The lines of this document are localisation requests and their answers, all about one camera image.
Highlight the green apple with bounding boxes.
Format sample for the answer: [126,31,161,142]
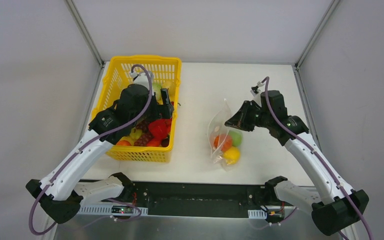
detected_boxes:
[228,129,243,148]

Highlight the light red grapes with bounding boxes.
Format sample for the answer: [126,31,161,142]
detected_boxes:
[133,132,154,147]

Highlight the clear zip top bag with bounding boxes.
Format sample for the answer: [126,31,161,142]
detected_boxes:
[207,99,243,172]

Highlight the orange pumpkin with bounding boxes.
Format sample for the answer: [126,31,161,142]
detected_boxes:
[213,134,232,153]

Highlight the yellow lemon fruit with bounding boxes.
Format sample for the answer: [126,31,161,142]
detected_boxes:
[222,146,241,166]

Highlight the dark purple grapes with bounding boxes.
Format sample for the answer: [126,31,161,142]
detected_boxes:
[135,120,150,133]

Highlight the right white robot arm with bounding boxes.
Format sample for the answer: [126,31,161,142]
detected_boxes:
[224,90,369,236]

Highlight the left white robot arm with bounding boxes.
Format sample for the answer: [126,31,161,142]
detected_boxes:
[26,83,174,224]

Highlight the yellow pear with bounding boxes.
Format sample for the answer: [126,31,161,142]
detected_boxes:
[161,80,177,96]

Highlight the green cabbage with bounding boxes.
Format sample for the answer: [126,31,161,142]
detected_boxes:
[152,82,162,102]

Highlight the red bell pepper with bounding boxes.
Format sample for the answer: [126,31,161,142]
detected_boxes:
[148,118,172,140]

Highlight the yellow plastic basket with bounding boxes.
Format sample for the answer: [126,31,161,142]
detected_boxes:
[89,55,182,163]

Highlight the red tomato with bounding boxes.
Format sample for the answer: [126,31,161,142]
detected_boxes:
[146,138,162,147]

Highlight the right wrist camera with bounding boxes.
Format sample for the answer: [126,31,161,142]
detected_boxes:
[250,82,265,97]

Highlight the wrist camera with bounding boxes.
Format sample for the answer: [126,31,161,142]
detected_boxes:
[130,71,150,89]
[250,82,265,97]

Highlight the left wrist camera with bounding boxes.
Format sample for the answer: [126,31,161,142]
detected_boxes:
[130,71,150,89]

